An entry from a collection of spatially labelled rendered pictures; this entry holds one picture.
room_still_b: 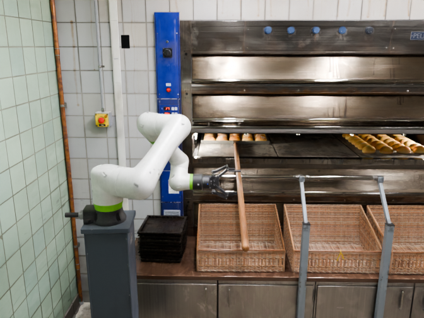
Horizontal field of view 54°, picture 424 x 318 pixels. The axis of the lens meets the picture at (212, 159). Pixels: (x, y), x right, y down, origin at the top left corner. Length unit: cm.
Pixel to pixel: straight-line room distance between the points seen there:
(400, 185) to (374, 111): 58
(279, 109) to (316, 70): 35
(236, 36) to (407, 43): 111
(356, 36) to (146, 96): 144
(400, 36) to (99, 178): 213
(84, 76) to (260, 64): 118
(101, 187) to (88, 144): 127
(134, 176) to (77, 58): 143
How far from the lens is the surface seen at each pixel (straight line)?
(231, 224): 301
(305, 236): 251
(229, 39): 283
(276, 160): 295
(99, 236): 186
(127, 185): 172
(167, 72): 282
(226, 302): 276
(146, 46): 286
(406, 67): 307
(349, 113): 297
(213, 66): 283
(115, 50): 289
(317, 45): 290
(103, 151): 303
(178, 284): 270
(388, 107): 306
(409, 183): 325
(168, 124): 196
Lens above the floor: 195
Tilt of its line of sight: 15 degrees down
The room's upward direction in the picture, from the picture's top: straight up
